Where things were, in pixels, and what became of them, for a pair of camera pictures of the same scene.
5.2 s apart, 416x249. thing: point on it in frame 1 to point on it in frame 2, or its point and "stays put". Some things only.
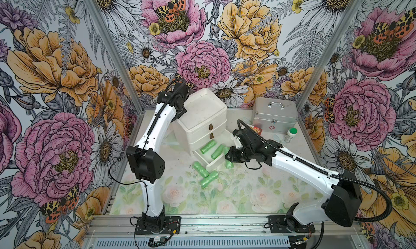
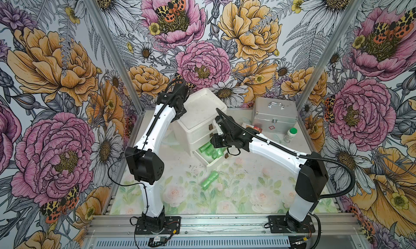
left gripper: (182, 113) stays put
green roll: (229, 164) to (217, 152)
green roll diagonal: (211, 177) stays put
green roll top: (208, 146) stays put
